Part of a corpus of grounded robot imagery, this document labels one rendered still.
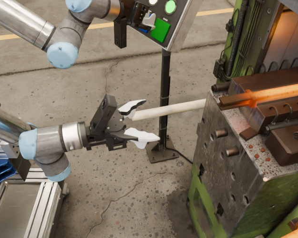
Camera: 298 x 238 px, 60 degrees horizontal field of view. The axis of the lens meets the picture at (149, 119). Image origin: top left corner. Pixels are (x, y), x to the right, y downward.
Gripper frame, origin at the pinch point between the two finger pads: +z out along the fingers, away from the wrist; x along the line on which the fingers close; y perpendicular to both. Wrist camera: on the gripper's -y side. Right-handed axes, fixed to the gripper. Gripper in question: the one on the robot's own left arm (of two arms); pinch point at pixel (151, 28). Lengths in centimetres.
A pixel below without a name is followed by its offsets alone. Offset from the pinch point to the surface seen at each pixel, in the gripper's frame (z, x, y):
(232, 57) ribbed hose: 28.0, -22.4, 1.8
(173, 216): 44, -33, -94
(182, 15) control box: 5.5, -7.0, 8.6
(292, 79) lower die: 19, -49, 6
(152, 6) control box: 5.2, 8.9, 6.5
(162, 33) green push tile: 4.5, -1.9, -0.4
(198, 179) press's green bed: 29, -38, -54
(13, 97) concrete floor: 13, 133, -112
